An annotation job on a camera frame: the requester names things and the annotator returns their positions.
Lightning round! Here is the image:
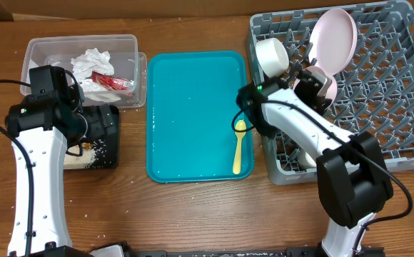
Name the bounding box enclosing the pink bowl with nuts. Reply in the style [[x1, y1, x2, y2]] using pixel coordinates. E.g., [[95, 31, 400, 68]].
[[306, 66, 337, 103]]

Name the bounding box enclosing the brown nut clump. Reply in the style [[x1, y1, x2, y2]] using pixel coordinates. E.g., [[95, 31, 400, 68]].
[[82, 143, 93, 150]]

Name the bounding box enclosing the red snack wrapper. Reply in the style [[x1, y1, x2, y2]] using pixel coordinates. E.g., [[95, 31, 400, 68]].
[[91, 72, 136, 91]]

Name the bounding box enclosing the white rice pile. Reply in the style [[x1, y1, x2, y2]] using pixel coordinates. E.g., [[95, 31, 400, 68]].
[[64, 139, 108, 170]]

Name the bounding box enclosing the pale green bowl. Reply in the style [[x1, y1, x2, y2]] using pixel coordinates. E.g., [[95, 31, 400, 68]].
[[256, 38, 290, 78]]

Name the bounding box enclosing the pink round plate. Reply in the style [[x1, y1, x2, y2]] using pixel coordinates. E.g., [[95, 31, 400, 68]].
[[308, 9, 358, 75]]

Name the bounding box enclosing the white napkin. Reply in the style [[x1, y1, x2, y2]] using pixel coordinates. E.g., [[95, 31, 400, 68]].
[[71, 48, 121, 103]]

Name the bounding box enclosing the pale green cup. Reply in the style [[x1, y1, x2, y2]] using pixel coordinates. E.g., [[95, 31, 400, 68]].
[[297, 148, 316, 170]]

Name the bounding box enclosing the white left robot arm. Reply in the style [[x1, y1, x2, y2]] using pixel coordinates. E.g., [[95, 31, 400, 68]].
[[6, 65, 119, 256]]

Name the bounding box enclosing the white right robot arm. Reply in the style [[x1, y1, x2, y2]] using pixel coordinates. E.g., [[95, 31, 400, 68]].
[[236, 77, 393, 256]]

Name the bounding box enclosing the clear plastic waste bin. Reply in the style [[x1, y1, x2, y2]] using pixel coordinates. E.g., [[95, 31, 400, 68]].
[[21, 34, 147, 109]]

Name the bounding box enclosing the grey dishwasher rack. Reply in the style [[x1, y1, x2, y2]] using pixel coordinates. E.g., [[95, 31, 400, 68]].
[[247, 1, 414, 185]]

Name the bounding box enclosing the black plastic tray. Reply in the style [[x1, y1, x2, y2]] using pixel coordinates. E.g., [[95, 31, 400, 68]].
[[68, 107, 120, 168]]

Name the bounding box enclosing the yellow plastic spoon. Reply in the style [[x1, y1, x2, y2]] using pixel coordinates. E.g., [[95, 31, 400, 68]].
[[233, 120, 247, 175]]

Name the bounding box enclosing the teal serving tray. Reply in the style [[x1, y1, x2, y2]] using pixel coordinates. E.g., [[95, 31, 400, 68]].
[[146, 51, 254, 183]]

